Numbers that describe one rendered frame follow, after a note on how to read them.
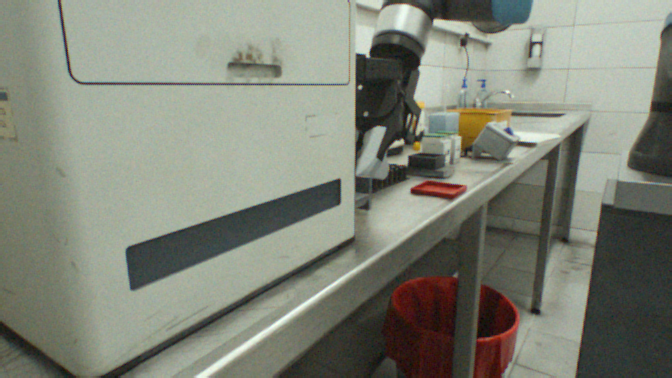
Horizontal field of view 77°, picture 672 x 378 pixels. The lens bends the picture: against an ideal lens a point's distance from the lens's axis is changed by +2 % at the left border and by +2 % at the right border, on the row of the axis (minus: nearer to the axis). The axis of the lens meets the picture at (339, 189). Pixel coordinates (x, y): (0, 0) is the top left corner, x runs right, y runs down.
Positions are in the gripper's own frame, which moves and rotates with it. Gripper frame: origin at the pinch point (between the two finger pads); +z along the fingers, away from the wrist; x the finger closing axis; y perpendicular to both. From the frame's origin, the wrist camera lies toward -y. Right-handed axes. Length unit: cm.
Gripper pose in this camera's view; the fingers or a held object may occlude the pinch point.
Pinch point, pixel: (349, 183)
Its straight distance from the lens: 51.7
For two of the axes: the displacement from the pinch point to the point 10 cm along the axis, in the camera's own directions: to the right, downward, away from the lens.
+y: 4.8, 3.1, 8.2
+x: -8.3, -1.3, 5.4
